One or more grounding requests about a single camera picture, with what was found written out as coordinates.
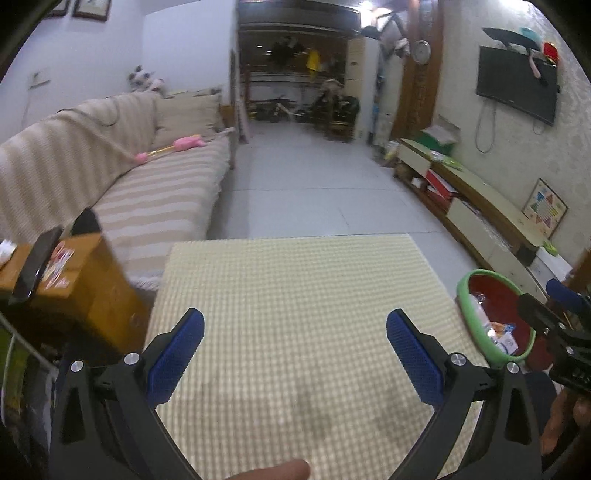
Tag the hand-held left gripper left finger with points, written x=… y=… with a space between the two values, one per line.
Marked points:
x=178 y=355

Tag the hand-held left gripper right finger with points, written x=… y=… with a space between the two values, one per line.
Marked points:
x=415 y=364

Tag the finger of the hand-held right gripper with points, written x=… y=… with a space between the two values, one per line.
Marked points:
x=535 y=311
x=565 y=296

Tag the red bin with green rim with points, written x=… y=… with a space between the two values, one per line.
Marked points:
x=489 y=293

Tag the person's right hand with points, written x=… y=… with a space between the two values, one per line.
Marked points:
x=561 y=415

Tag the person's left hand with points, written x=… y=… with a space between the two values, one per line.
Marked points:
x=277 y=470

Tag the white cardboard box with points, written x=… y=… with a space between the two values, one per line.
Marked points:
x=549 y=265

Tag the small green packet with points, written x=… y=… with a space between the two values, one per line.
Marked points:
x=550 y=249

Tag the star checkers board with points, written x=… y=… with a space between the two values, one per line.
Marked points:
x=545 y=210

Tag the wooden side table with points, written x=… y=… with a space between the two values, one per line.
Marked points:
x=92 y=286

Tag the yellow checked tablecloth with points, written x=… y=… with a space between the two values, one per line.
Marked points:
x=286 y=300

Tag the long wooden television cabinet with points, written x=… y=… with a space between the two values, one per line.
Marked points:
x=471 y=194

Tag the red white stickers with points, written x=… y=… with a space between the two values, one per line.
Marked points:
x=60 y=265

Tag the red flat box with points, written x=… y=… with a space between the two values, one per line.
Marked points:
x=441 y=184

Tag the metal rack with green items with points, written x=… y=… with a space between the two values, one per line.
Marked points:
x=14 y=369

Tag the striped beige sofa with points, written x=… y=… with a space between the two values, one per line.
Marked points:
x=138 y=194

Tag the black phone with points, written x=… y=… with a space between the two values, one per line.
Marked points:
x=39 y=263

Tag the flat green packets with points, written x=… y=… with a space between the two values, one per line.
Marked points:
x=445 y=159

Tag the green box with white papers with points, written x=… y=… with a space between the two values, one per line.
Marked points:
x=438 y=138

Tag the white cloth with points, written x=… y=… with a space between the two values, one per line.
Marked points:
x=5 y=251

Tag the pink toy wand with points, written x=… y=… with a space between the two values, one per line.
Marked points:
x=184 y=144

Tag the beige cushion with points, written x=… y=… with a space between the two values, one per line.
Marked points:
x=187 y=115

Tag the pink white foam mat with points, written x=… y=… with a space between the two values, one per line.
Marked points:
x=242 y=120

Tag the red ornament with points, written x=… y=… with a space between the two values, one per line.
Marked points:
x=549 y=50

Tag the wooden chair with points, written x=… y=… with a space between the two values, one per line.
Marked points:
x=341 y=129

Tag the teal plastic item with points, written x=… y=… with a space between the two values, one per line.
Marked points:
x=528 y=33

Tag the white balance bike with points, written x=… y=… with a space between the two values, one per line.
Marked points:
x=281 y=110

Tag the black hat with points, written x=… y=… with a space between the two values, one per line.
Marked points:
x=505 y=36

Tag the black white plush toy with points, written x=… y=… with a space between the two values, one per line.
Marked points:
x=145 y=79

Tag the white standing air conditioner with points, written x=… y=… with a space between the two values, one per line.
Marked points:
x=358 y=83

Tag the tilted framed pictures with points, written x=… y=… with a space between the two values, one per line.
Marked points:
x=392 y=34

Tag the yellow garment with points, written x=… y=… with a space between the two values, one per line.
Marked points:
x=313 y=62

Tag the dark hanging clothes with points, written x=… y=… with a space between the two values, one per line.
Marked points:
x=281 y=48

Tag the black wall television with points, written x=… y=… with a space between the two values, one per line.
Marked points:
x=517 y=85

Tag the round wall clock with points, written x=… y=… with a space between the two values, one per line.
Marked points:
x=421 y=50

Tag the white wall socket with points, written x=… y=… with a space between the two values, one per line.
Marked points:
x=39 y=78

